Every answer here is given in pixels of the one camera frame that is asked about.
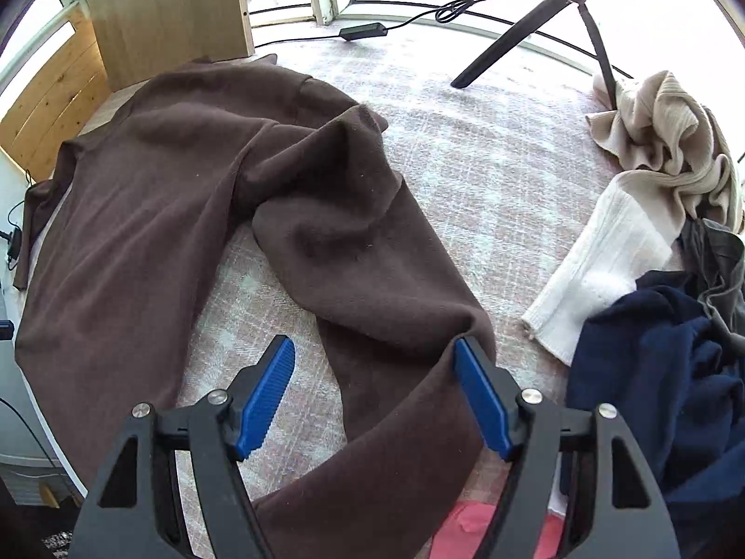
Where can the beige ribbed garment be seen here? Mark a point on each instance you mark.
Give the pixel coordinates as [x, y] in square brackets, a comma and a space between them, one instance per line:
[669, 140]

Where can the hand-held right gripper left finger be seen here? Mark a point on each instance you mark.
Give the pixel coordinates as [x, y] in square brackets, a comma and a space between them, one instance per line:
[268, 396]

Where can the pink plaid bed blanket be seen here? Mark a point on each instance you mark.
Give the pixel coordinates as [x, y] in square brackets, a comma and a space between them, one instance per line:
[495, 157]

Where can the pine wood headboard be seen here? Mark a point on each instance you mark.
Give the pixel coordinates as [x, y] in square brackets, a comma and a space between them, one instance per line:
[52, 105]

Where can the white ribbed garment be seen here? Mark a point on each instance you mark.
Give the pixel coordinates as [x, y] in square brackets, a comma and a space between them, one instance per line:
[605, 256]

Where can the light plywood board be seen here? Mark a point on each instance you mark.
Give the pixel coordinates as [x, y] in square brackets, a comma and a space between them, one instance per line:
[169, 11]

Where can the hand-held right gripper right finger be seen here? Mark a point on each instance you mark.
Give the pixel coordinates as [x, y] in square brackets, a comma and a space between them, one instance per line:
[477, 396]

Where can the small black charger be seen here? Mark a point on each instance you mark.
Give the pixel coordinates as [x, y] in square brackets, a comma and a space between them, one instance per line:
[11, 243]

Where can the brown fleece garment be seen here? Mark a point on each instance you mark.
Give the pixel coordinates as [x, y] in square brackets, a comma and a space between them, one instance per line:
[174, 186]

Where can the dark grey garment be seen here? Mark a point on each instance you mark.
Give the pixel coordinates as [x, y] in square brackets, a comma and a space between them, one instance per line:
[719, 268]

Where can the pink garment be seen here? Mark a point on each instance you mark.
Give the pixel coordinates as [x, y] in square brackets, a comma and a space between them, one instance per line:
[460, 535]

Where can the black power adapter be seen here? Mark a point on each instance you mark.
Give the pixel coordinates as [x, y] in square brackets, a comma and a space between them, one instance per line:
[364, 31]

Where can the navy blue garment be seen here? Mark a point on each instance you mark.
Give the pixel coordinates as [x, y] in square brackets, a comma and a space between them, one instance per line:
[640, 372]

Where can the black tripod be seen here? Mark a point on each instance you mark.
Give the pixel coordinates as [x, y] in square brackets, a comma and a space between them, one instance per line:
[495, 49]

